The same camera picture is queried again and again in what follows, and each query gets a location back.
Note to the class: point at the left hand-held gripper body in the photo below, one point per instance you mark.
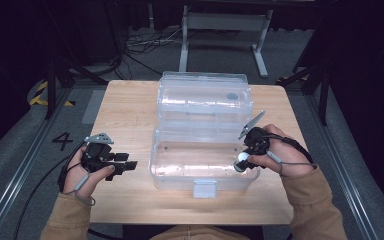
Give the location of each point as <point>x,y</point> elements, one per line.
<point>95,158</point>

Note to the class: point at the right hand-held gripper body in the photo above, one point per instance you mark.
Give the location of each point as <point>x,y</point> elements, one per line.
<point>256,141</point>

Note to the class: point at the small white-capped bottle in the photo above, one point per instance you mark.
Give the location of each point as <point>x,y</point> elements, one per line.
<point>243,157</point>

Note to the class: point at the clear plastic storage box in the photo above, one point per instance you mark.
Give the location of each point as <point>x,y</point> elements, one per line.
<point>196,160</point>

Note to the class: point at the person's left hand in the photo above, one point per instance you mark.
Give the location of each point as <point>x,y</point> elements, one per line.
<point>80,183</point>

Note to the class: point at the person's right hand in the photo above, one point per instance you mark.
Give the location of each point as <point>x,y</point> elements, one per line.
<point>290,156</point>

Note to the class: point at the black metal stand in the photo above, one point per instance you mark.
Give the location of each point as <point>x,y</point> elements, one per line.
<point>323,93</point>
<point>51,90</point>

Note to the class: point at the yellow black hazard tape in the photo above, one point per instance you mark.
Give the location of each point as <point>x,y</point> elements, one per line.
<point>36,99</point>

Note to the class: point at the person's torso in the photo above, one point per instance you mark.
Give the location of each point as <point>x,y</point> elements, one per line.
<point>198,233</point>

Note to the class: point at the metal floor rail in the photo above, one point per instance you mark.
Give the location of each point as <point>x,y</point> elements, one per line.
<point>363,213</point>
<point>20,173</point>

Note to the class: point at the grey metal stand frame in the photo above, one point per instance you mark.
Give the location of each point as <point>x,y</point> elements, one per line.
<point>225,22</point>

